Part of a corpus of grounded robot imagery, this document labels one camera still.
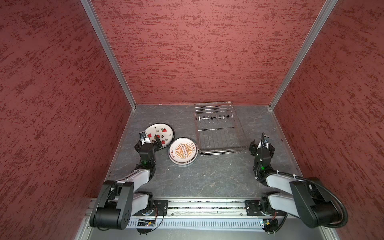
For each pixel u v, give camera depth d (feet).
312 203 1.39
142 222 2.38
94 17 2.43
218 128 3.57
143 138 2.38
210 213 2.41
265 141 2.42
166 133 3.30
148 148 2.20
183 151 3.02
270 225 2.30
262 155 2.11
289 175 1.75
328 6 2.32
